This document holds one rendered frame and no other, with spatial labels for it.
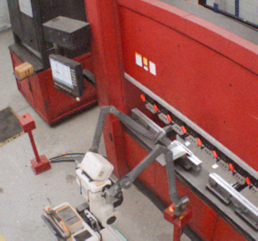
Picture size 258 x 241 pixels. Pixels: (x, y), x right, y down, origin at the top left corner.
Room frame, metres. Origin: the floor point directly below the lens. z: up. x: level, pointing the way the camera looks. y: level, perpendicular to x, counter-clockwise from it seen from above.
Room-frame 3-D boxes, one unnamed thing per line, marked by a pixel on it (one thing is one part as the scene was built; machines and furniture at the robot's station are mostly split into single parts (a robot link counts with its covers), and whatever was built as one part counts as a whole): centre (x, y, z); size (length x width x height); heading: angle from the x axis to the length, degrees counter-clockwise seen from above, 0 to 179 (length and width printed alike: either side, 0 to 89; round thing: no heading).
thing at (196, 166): (2.55, -0.47, 0.92); 0.39 x 0.06 x 0.10; 29
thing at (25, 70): (4.34, 1.34, 1.04); 0.30 x 0.26 x 0.12; 33
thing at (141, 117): (3.07, -0.17, 0.92); 0.50 x 0.06 x 0.10; 29
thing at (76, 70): (3.38, 0.57, 1.42); 0.45 x 0.12 x 0.36; 43
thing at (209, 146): (2.27, -0.62, 1.26); 0.15 x 0.09 x 0.17; 29
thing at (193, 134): (2.44, -0.53, 1.26); 0.15 x 0.09 x 0.17; 29
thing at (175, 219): (2.01, -0.33, 0.75); 0.20 x 0.16 x 0.18; 41
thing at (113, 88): (3.53, -0.12, 1.15); 0.85 x 0.25 x 2.30; 119
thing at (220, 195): (2.04, -0.69, 0.89); 0.30 x 0.05 x 0.03; 29
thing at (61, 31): (3.48, 0.54, 1.53); 0.51 x 0.25 x 0.85; 43
